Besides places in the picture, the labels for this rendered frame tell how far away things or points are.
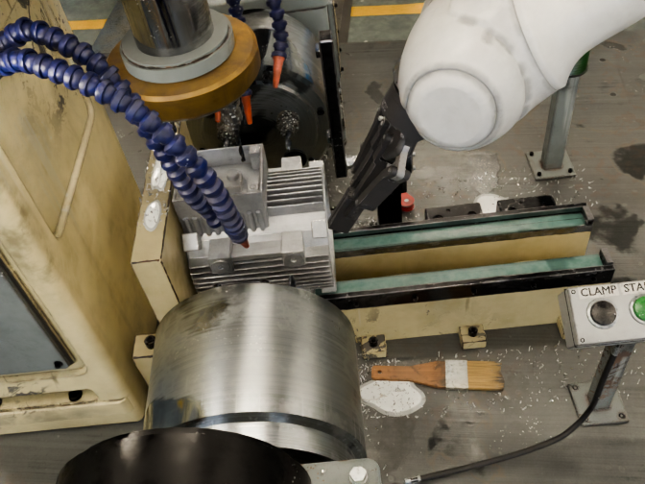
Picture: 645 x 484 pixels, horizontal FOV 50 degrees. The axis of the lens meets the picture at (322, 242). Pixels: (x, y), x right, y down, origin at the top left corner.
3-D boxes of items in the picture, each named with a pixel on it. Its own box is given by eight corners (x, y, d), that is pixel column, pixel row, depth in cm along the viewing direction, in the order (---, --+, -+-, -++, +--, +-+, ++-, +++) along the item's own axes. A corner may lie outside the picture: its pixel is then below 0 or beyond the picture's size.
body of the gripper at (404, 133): (391, 61, 80) (356, 121, 86) (399, 106, 75) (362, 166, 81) (445, 82, 83) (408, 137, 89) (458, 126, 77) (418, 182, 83)
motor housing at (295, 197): (208, 326, 105) (175, 244, 90) (216, 234, 117) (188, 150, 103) (339, 314, 103) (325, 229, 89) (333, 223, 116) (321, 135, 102)
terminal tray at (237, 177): (185, 239, 96) (171, 204, 91) (192, 187, 103) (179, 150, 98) (270, 230, 95) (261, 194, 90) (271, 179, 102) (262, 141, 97)
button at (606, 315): (589, 327, 82) (594, 326, 81) (585, 303, 83) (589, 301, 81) (614, 326, 82) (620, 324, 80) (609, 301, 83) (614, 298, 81)
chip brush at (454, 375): (370, 388, 108) (370, 385, 108) (371, 360, 111) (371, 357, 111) (505, 391, 105) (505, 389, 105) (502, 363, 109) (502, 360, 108)
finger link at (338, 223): (370, 196, 90) (370, 200, 90) (346, 229, 95) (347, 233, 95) (348, 190, 89) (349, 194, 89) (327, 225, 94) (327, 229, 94)
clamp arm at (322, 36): (332, 180, 112) (314, 42, 93) (330, 167, 114) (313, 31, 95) (353, 177, 112) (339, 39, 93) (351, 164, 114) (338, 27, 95)
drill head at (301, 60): (201, 225, 120) (160, 109, 101) (214, 86, 147) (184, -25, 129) (344, 209, 119) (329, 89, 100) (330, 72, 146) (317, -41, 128)
